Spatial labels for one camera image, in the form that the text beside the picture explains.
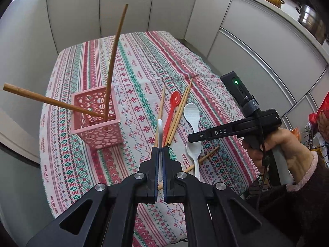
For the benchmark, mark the pink perforated utensil basket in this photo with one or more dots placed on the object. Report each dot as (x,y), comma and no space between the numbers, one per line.
(102,136)

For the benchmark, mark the striped patterned tablecloth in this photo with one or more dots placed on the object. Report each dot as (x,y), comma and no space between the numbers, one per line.
(138,64)

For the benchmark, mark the white rice paddle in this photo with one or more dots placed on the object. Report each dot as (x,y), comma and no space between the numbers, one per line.
(191,113)

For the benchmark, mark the wooden chopstick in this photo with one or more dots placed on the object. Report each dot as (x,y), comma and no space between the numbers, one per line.
(179,108)
(115,46)
(160,110)
(177,122)
(207,153)
(38,96)

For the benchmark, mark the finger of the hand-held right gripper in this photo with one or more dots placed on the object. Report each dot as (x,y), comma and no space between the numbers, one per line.
(221,131)

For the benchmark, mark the steel cooking pot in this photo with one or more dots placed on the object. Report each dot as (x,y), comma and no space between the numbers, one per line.
(308,18)

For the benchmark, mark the white kitchen cabinets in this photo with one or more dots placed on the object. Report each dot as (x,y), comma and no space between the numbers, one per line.
(167,5)

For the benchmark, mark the person's right forearm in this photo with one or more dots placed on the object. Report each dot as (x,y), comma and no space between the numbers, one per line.
(295,211)

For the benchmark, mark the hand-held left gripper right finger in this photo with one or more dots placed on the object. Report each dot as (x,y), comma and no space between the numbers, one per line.
(165,169)

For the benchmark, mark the red plastic spoon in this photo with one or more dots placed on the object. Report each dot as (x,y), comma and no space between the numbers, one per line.
(176,98)

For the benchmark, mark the white plastic spoon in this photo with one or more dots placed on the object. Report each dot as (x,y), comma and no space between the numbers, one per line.
(194,150)
(160,131)

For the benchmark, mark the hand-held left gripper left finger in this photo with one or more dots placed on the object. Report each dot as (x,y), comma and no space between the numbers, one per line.
(155,169)

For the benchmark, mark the person's right hand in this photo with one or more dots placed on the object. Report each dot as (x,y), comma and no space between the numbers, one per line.
(295,154)

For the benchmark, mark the red package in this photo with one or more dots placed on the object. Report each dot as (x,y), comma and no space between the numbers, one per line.
(322,123)

